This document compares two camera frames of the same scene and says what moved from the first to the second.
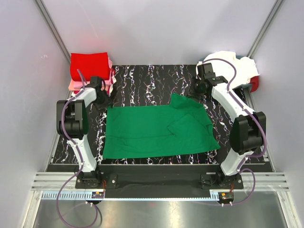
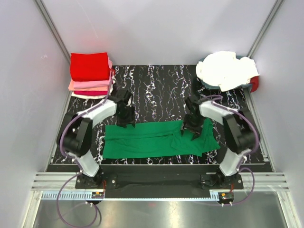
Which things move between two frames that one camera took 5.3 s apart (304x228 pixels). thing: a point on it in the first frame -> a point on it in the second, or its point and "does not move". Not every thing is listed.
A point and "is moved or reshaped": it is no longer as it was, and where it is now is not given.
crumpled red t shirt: [254, 82] does not move
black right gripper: [192, 93] -> [197, 131]
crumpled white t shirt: [245, 67] does not move
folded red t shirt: [90, 65] does not move
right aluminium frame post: [277, 4] does not move
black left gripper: [107, 102] -> [129, 120]
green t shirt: [181, 128] is moved or reshaped
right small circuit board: [226, 196] does not move
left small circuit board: [96, 194] does not move
